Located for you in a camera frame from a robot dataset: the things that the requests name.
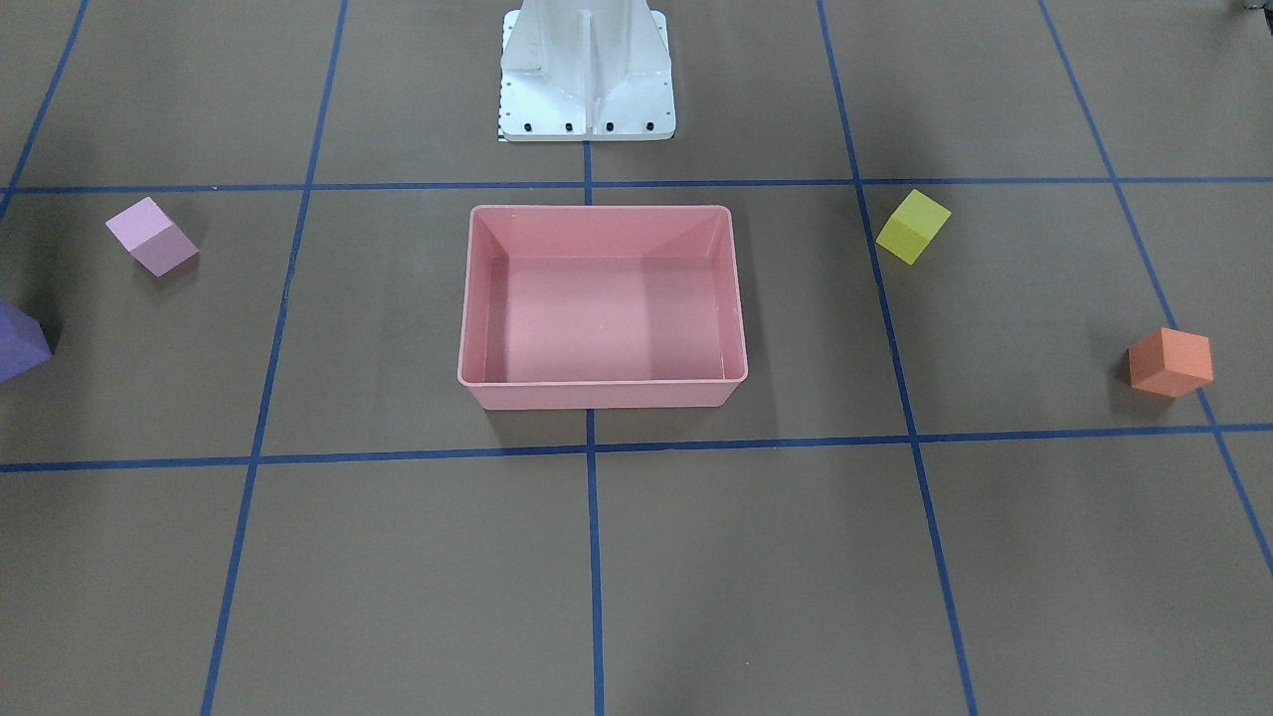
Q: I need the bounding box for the yellow foam block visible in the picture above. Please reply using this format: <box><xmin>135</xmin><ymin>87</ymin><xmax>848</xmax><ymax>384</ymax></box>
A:
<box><xmin>875</xmin><ymin>189</ymin><xmax>952</xmax><ymax>265</ymax></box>

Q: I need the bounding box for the orange foam block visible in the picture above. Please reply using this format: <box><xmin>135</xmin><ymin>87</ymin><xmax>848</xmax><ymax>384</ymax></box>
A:
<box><xmin>1128</xmin><ymin>327</ymin><xmax>1214</xmax><ymax>399</ymax></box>

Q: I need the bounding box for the purple foam block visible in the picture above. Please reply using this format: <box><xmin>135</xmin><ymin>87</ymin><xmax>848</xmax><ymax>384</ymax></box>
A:
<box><xmin>1</xmin><ymin>299</ymin><xmax>52</xmax><ymax>382</ymax></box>

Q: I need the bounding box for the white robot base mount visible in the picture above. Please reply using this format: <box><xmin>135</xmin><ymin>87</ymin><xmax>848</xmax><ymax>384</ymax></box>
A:
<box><xmin>496</xmin><ymin>1</ymin><xmax>677</xmax><ymax>141</ymax></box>

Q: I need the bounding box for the light pink foam block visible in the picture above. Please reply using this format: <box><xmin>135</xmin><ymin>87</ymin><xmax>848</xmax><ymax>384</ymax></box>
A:
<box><xmin>104</xmin><ymin>196</ymin><xmax>200</xmax><ymax>276</ymax></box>

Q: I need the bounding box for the pink plastic bin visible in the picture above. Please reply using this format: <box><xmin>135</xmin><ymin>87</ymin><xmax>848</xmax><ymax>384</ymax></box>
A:
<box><xmin>457</xmin><ymin>205</ymin><xmax>749</xmax><ymax>412</ymax></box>

